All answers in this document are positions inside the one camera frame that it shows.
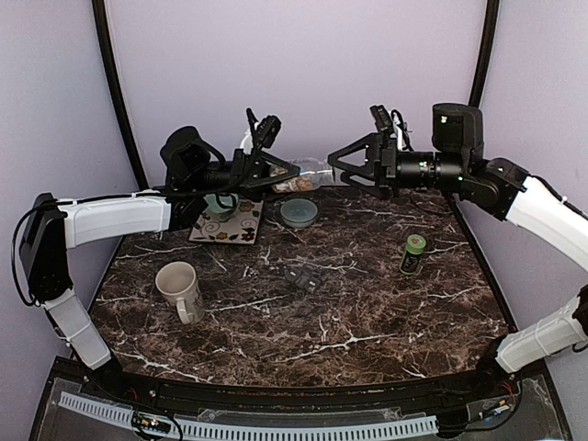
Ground square floral ceramic plate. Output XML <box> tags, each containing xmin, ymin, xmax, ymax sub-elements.
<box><xmin>188</xmin><ymin>195</ymin><xmax>264</xmax><ymax>244</ymax></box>

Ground clear bottle yellow capsules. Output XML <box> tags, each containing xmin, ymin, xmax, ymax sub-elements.
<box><xmin>272</xmin><ymin>157</ymin><xmax>336</xmax><ymax>193</ymax></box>

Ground black front rail base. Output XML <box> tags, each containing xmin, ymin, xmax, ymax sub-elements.
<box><xmin>30</xmin><ymin>357</ymin><xmax>571</xmax><ymax>440</ymax></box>

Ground light blue ribbed bowl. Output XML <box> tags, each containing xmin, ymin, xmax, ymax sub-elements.
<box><xmin>279</xmin><ymin>198</ymin><xmax>319</xmax><ymax>229</ymax></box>

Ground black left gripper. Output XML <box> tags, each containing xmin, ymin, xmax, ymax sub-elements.
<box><xmin>189</xmin><ymin>147</ymin><xmax>309</xmax><ymax>203</ymax></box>

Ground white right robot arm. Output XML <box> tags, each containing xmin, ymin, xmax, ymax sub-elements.
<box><xmin>328</xmin><ymin>103</ymin><xmax>587</xmax><ymax>399</ymax></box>

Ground green lid pill bottle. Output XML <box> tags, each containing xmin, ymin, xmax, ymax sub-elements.
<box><xmin>399</xmin><ymin>234</ymin><xmax>426</xmax><ymax>276</ymax></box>

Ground beige ceramic mug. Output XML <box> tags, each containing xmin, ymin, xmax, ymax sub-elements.
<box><xmin>155</xmin><ymin>261</ymin><xmax>205</xmax><ymax>324</ymax></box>

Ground small celadon bowl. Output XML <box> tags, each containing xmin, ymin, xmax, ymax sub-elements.
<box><xmin>205</xmin><ymin>193</ymin><xmax>239</xmax><ymax>221</ymax></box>

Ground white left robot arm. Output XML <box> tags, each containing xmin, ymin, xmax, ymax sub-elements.
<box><xmin>10</xmin><ymin>116</ymin><xmax>300</xmax><ymax>401</ymax></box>

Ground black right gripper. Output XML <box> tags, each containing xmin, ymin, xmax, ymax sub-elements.
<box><xmin>329</xmin><ymin>131</ymin><xmax>469</xmax><ymax>199</ymax></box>

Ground white slotted cable duct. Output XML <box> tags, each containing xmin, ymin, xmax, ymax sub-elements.
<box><xmin>57</xmin><ymin>392</ymin><xmax>438</xmax><ymax>440</ymax></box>

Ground clear weekly pill organizer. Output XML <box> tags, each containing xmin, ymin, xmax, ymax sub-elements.
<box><xmin>284</xmin><ymin>268</ymin><xmax>322</xmax><ymax>292</ymax></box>

